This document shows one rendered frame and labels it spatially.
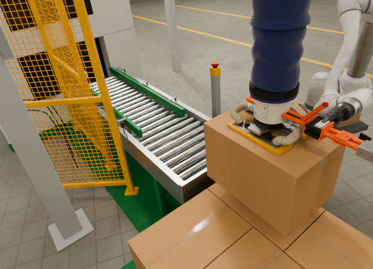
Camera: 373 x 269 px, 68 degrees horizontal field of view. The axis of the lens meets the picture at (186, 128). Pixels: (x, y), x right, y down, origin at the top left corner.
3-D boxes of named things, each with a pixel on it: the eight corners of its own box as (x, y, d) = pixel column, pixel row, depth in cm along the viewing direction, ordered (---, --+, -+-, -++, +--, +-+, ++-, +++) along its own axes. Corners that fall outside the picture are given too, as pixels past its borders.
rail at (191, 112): (118, 81, 380) (115, 68, 370) (122, 80, 383) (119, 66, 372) (246, 162, 222) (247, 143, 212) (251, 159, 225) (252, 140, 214)
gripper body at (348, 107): (356, 105, 123) (345, 113, 119) (351, 121, 128) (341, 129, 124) (339, 99, 128) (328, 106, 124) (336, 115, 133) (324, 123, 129)
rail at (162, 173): (71, 98, 349) (66, 84, 339) (76, 96, 352) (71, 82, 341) (181, 205, 191) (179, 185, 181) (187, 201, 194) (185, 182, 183)
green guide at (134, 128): (70, 86, 343) (68, 79, 338) (79, 83, 348) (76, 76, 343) (132, 142, 233) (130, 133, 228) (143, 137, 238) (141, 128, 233)
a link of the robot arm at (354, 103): (359, 118, 130) (353, 123, 127) (340, 110, 136) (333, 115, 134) (364, 100, 125) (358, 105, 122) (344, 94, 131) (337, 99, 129)
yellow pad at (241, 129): (226, 126, 150) (226, 118, 147) (240, 119, 154) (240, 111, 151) (278, 156, 126) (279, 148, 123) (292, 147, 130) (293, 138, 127)
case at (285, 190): (206, 175, 177) (203, 123, 155) (250, 148, 195) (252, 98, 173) (287, 238, 135) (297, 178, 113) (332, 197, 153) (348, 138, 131)
